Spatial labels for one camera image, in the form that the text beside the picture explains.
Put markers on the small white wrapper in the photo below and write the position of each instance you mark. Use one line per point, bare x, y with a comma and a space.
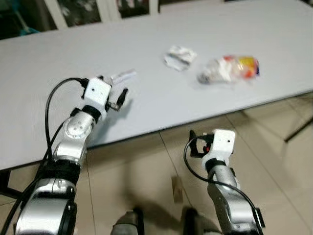
123, 76

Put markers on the clear colourful plastic bag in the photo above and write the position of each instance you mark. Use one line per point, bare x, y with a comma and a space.
230, 68

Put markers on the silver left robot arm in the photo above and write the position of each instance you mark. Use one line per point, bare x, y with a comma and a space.
73, 137

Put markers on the crumpled white paper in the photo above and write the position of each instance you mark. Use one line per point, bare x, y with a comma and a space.
180, 57

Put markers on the black table leg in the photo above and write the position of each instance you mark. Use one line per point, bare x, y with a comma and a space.
6, 183
299, 129

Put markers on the robot left leg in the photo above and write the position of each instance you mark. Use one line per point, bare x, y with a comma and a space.
128, 223

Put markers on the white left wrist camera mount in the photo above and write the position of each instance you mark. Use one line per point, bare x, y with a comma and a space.
97, 93

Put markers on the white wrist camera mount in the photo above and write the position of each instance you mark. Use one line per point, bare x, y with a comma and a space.
97, 93
222, 144

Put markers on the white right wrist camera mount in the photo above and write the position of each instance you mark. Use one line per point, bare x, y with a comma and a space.
222, 144

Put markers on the white cabinet frame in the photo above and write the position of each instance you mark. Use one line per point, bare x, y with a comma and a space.
111, 10

